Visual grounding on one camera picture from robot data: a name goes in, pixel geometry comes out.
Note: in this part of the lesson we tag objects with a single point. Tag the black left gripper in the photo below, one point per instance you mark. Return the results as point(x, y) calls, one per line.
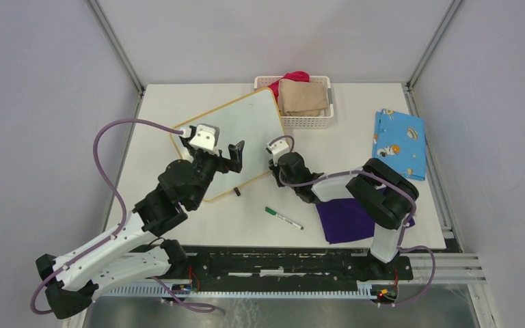
point(236, 156)

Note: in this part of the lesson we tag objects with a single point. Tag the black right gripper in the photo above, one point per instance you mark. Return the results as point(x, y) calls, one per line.
point(275, 168)

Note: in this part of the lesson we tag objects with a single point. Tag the green whiteboard marker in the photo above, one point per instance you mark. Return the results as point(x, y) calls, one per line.
point(282, 217)

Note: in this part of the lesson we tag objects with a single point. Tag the yellow-framed whiteboard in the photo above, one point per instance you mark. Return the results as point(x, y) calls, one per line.
point(254, 119)

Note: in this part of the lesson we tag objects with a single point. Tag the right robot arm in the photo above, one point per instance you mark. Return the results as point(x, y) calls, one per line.
point(376, 174)

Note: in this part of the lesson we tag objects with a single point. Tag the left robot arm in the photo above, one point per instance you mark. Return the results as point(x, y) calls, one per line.
point(73, 281)

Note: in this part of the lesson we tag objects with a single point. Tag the white perforated plastic basket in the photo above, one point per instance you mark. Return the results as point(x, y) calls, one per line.
point(325, 116)

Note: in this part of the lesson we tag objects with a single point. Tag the purple folded cloth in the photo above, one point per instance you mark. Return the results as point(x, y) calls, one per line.
point(354, 215)

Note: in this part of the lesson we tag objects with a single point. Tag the beige folded cloth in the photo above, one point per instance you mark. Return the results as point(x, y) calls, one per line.
point(298, 98)

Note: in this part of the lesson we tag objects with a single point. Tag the blue space-print cloth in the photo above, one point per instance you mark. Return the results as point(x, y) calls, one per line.
point(399, 141)

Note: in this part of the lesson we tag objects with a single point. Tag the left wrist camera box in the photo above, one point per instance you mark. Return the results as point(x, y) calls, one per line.
point(205, 138)

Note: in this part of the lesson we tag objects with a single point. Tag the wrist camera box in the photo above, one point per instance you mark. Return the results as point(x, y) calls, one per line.
point(278, 148)
point(205, 138)

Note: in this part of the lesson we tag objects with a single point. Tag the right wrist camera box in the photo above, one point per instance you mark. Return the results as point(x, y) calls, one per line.
point(278, 148)

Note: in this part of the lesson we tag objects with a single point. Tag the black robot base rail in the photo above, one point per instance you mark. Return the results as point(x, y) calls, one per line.
point(272, 269)

